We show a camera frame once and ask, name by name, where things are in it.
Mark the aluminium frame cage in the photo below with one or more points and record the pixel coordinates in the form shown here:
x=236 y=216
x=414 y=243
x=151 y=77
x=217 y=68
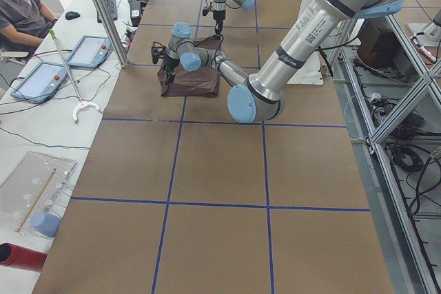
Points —
x=393 y=115

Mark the seated person grey shirt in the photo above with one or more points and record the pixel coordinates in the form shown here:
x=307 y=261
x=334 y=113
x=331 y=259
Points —
x=24 y=24

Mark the wooden stick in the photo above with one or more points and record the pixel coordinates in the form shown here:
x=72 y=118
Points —
x=32 y=205

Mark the red cylinder tube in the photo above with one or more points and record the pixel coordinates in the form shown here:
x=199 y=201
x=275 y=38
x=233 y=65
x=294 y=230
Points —
x=19 y=257

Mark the brown box behind frame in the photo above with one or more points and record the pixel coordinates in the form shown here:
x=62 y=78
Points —
x=378 y=43

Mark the upper teach pendant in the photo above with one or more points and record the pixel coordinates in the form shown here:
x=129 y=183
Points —
x=90 y=52

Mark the black keyboard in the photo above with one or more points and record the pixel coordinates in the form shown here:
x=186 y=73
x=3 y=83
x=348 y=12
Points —
x=112 y=7

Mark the dark brown t-shirt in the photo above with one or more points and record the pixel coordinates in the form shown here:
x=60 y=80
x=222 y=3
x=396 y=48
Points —
x=194 y=75

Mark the lower teach pendant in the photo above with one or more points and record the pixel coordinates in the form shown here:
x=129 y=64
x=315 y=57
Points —
x=41 y=83

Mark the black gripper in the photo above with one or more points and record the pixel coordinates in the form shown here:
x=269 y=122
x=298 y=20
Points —
x=170 y=62
x=218 y=16

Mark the aluminium frame post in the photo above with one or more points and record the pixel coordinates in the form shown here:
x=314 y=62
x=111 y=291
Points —
x=111 y=31

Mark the black computer mouse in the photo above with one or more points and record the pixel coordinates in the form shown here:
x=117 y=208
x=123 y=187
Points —
x=70 y=15

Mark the teach pendant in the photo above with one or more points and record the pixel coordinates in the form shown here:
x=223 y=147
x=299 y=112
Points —
x=90 y=52
x=41 y=83

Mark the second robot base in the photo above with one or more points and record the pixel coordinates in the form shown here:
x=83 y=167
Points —
x=426 y=34

